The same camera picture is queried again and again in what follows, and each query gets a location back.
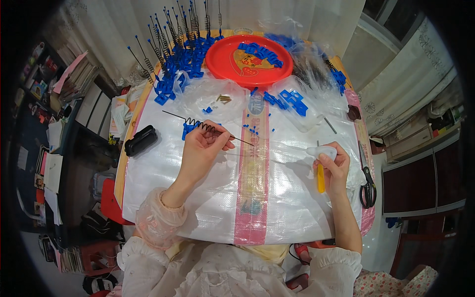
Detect stack of papers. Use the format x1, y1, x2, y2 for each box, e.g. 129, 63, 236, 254
109, 79, 148, 139

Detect clear bag of blue parts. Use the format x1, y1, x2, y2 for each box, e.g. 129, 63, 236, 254
262, 76, 324, 133

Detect person's body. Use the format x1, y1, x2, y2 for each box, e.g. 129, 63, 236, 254
107, 236, 363, 297

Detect black spring wire blue base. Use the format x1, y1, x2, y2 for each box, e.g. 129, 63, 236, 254
162, 110, 257, 148

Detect white floral curtain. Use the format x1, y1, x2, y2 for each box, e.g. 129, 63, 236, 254
358, 18, 458, 137

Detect dark red cabinet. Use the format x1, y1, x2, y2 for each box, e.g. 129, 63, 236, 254
381, 123, 467, 218

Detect red round plastic tray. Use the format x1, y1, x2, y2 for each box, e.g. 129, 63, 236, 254
205, 35, 294, 88

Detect heap of assembled spring wires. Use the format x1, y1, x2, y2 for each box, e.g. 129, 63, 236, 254
127, 0, 225, 106

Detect black handled scissors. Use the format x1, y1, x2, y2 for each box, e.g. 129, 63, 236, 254
358, 141, 378, 209

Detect scattered small blue beads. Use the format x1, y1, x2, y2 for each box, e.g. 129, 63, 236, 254
243, 124, 276, 136

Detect red plastic stool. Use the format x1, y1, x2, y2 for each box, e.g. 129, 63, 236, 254
79, 241, 122, 277
100, 178, 135, 226

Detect pile of blue plastic parts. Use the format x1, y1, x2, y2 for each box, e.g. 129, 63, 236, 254
237, 42, 284, 69

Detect crowded bookshelf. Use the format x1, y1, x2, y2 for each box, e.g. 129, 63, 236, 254
14, 40, 112, 227

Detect red dotted floral cushion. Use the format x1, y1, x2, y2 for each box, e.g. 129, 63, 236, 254
353, 265, 439, 297

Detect heap of springs and blue parts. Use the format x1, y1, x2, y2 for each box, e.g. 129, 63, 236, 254
322, 56, 349, 96

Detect yellow handled tool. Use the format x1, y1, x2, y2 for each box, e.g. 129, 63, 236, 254
316, 140, 326, 194

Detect white woven sack cover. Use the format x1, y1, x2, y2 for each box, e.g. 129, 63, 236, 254
122, 76, 376, 246

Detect white glue bottle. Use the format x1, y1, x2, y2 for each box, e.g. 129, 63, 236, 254
306, 145, 338, 161

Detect person's left hand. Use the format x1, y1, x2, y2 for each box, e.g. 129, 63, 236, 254
174, 120, 235, 194

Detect person's right hand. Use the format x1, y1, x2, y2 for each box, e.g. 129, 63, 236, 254
313, 141, 352, 201

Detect person's legs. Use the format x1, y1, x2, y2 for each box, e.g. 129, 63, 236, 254
285, 243, 313, 292

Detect black plastic case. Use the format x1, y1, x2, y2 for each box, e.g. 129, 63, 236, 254
124, 125, 159, 157

